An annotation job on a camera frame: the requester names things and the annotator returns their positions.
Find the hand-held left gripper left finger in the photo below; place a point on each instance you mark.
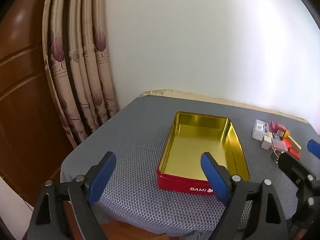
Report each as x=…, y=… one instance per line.
x=102, y=177

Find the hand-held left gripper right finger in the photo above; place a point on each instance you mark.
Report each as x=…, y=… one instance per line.
x=215, y=177

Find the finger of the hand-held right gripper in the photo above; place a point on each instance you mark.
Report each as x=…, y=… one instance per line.
x=313, y=148
x=291, y=163

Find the red tin box gold inside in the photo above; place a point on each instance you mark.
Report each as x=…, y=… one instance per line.
x=200, y=142

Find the clear plastic box printed label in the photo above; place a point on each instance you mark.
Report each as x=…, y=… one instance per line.
x=260, y=128

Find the red block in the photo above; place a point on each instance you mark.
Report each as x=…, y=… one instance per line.
x=287, y=143
x=294, y=152

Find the wooden block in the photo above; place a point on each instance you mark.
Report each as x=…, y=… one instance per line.
x=295, y=143

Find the pink translucent box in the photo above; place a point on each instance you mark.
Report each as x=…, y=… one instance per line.
x=280, y=145

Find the yellow striped cube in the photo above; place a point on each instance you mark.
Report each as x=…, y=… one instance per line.
x=286, y=133

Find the small teal tin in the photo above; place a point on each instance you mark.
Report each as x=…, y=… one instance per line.
x=276, y=136

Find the white cube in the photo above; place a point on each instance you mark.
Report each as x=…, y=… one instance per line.
x=265, y=143

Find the small red printed box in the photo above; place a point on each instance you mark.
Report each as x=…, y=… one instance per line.
x=280, y=127

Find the magenta block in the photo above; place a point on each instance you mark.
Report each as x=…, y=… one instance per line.
x=272, y=126

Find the grey mesh mat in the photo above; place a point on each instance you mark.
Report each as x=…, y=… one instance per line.
x=135, y=135

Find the brown wooden door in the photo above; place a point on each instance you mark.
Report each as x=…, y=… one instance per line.
x=22, y=105

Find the beige leaf-print curtain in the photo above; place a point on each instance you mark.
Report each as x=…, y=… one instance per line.
x=75, y=67

